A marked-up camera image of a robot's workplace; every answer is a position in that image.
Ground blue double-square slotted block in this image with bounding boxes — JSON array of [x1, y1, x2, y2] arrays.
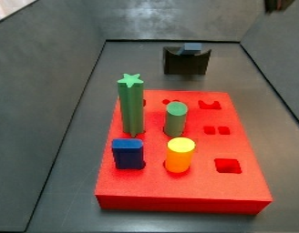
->
[[178, 43, 202, 56]]

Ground red shape-sorter board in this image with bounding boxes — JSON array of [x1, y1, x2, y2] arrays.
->
[[95, 90, 273, 215]]

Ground green cylinder peg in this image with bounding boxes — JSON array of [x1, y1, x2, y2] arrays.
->
[[164, 101, 189, 137]]

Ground green star-shaped peg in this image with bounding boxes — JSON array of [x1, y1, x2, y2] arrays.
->
[[116, 74, 144, 137]]

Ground dark blue block peg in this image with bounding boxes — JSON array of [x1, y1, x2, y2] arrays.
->
[[112, 138, 144, 169]]

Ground yellow cylinder peg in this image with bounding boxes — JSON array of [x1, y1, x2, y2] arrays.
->
[[166, 137, 197, 173]]

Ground black curved holder stand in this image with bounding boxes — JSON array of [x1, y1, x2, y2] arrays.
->
[[163, 46, 211, 75]]

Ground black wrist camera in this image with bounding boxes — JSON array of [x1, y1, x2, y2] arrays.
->
[[265, 0, 294, 13]]

